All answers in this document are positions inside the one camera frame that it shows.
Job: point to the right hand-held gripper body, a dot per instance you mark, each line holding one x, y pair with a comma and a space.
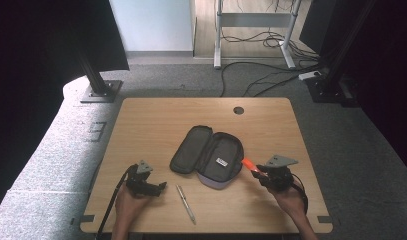
278, 175

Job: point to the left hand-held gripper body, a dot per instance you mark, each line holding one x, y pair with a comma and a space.
140, 181

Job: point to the orange marker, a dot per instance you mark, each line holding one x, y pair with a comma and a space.
249, 164

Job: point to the black pencil case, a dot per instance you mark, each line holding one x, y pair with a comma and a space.
207, 156

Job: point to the person's left hand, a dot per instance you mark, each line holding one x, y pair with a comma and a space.
131, 203

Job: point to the person's right hand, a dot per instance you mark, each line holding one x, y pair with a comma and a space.
289, 200

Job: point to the white power strip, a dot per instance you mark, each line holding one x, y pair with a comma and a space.
309, 75

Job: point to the black metal stand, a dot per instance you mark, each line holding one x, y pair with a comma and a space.
334, 73
97, 83

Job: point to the black curtain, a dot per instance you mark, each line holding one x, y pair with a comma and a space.
41, 66
384, 66

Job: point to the white desk frame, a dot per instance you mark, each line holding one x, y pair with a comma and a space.
254, 20

